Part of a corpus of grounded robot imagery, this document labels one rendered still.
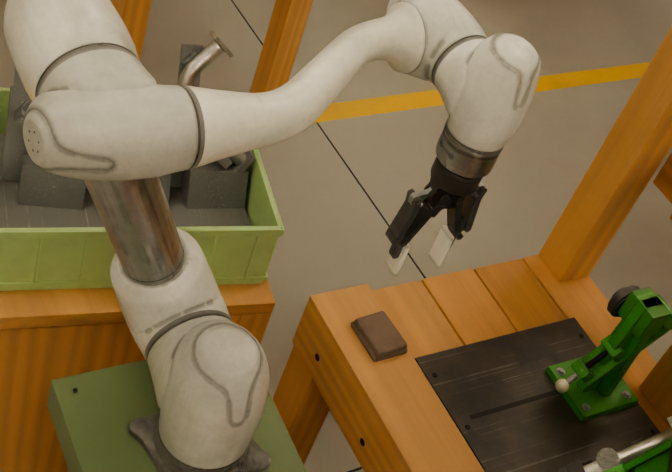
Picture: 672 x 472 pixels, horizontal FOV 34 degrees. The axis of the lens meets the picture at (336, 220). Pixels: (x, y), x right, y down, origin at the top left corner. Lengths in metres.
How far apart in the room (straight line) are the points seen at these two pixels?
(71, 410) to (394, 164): 2.35
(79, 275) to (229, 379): 0.64
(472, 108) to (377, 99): 2.79
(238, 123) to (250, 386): 0.52
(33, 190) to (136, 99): 1.08
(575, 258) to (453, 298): 0.30
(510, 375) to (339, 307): 0.37
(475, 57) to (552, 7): 3.86
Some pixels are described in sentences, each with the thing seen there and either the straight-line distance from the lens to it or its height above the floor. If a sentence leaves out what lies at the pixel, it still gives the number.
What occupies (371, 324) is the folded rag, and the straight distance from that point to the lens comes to 2.17.
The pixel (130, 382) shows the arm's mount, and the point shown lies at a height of 0.93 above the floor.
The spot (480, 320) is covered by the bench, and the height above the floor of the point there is 0.88.
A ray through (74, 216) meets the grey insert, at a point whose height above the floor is 0.85.
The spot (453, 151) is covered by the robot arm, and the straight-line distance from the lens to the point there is 1.59.
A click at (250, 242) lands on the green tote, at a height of 0.92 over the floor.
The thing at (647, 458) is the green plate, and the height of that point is 1.17.
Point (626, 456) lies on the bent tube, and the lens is 2.07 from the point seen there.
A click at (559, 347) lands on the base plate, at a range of 2.37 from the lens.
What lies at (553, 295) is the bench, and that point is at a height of 0.88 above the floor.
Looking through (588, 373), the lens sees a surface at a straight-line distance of 2.21.
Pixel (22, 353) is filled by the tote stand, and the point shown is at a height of 0.67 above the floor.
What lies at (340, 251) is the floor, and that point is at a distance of 3.64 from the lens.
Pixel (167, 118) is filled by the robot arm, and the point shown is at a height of 1.69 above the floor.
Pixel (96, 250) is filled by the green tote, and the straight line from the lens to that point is 2.19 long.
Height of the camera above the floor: 2.50
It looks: 42 degrees down
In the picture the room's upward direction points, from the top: 21 degrees clockwise
